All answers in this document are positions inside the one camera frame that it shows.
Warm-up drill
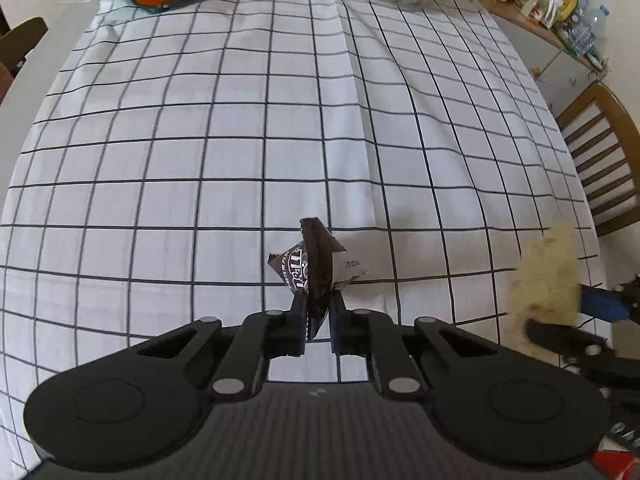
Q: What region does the white side cabinet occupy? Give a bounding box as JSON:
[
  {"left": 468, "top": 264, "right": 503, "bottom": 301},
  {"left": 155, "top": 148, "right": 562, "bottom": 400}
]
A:
[{"left": 491, "top": 3, "right": 606, "bottom": 116}]

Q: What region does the wooden slat chair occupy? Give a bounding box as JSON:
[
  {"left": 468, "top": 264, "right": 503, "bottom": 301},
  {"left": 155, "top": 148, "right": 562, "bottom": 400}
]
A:
[{"left": 556, "top": 82, "right": 639, "bottom": 237}]

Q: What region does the brown chair left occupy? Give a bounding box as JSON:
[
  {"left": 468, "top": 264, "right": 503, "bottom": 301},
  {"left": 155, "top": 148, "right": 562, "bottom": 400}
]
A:
[{"left": 0, "top": 16, "right": 48, "bottom": 76}]

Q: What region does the clear water bottle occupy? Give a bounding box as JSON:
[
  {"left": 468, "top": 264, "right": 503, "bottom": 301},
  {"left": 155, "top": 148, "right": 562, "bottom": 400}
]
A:
[{"left": 568, "top": 6, "right": 610, "bottom": 56}]

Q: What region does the dark brown chocolate packet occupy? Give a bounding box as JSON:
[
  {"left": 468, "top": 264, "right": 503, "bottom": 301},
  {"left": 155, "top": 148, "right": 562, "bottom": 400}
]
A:
[{"left": 268, "top": 217, "right": 366, "bottom": 340}]

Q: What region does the white grid tablecloth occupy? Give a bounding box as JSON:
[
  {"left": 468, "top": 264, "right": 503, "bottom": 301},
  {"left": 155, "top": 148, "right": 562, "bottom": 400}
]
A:
[{"left": 1, "top": 0, "right": 604, "bottom": 479}]

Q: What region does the large red snack bag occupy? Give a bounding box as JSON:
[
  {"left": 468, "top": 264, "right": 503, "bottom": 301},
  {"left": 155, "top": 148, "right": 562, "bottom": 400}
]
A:
[{"left": 593, "top": 450, "right": 639, "bottom": 480}]

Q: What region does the beige clear snack bag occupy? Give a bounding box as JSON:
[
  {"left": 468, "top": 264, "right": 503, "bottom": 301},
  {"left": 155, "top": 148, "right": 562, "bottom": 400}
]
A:
[{"left": 503, "top": 221, "right": 580, "bottom": 364}]

